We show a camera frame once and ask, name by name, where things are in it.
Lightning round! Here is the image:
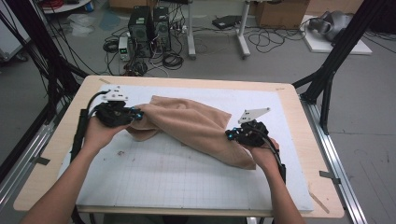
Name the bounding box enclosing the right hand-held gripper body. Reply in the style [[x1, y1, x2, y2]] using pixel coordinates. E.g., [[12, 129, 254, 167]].
[[236, 107, 271, 147]]

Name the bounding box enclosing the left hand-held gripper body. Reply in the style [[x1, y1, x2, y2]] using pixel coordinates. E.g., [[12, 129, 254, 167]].
[[94, 86, 135, 128]]

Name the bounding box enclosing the brown towel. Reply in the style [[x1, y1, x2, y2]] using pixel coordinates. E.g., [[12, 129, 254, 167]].
[[125, 94, 257, 171]]

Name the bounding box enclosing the person's right hand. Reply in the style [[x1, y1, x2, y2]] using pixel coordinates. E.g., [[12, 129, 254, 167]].
[[246, 139, 280, 175]]

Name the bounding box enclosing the person's left hand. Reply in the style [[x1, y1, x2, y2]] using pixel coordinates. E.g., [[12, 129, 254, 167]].
[[83, 116, 130, 153]]

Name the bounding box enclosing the white power supply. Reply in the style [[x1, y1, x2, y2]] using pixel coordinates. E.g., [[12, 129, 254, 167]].
[[118, 36, 131, 62]]

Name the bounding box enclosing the white grid mat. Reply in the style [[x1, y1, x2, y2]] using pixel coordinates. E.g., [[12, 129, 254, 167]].
[[57, 83, 315, 213]]

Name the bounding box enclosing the black computer tower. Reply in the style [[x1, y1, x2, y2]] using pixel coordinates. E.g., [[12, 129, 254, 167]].
[[152, 6, 172, 52], [128, 5, 154, 59]]

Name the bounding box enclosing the black tape piece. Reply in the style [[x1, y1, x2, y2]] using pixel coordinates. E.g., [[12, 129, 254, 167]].
[[31, 156, 50, 166], [319, 170, 342, 185]]

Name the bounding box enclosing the tan tape strip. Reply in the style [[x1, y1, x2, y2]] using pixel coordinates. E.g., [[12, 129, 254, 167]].
[[307, 190, 331, 215]]

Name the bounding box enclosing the black flat device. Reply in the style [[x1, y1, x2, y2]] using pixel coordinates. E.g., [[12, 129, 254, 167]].
[[212, 14, 243, 31]]

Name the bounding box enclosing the white floor board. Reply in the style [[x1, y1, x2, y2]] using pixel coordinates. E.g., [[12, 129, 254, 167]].
[[300, 14, 373, 56]]

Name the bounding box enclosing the white round table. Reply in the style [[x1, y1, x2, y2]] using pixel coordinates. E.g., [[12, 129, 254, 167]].
[[40, 0, 93, 14]]

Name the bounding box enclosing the large cardboard box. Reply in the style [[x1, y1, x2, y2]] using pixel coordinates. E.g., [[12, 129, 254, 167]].
[[255, 0, 311, 30]]

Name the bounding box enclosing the grey helmet-shaped device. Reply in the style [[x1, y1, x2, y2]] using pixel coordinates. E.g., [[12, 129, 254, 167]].
[[307, 10, 353, 42]]

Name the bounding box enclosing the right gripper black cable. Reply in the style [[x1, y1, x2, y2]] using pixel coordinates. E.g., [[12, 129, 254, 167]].
[[256, 129, 287, 185]]

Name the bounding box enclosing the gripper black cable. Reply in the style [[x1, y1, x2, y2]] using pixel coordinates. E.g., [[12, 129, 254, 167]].
[[256, 129, 287, 185], [70, 90, 111, 163]]

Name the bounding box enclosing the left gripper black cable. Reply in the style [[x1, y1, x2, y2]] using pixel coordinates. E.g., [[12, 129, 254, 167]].
[[70, 90, 111, 163]]

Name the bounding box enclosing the coil of black cable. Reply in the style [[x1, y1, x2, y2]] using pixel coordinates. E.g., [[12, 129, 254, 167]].
[[162, 51, 185, 71]]

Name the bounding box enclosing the aluminium rail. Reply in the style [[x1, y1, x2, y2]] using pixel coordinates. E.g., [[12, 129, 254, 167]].
[[0, 102, 68, 213], [300, 94, 369, 224]]

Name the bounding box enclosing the black frame strut with cables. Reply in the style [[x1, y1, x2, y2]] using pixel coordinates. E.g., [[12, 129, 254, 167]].
[[0, 0, 90, 125]]

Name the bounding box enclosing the white desk frame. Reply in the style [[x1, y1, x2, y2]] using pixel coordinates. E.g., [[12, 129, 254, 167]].
[[186, 0, 252, 60]]

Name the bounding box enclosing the loose black floor cable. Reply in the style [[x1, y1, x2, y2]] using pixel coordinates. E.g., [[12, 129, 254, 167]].
[[247, 26, 307, 54]]

